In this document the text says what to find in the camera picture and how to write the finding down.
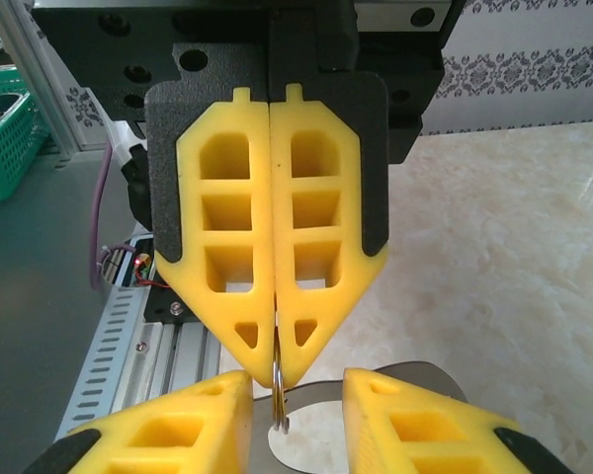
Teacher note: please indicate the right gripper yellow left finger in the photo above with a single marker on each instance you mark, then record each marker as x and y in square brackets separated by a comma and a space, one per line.
[217, 444]

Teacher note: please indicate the green plastic basket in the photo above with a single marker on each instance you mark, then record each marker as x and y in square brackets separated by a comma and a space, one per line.
[10, 163]

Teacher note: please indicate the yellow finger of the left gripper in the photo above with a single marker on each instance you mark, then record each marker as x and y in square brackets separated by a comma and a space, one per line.
[262, 222]
[281, 222]

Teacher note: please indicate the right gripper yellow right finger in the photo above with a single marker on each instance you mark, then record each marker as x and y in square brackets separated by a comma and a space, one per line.
[370, 444]

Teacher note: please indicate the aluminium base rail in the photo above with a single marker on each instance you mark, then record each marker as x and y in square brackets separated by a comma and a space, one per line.
[178, 345]

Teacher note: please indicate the aluminium frame post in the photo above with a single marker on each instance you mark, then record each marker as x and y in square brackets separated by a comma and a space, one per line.
[34, 79]

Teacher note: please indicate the silver keyring with keys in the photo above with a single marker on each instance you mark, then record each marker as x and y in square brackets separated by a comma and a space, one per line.
[316, 392]

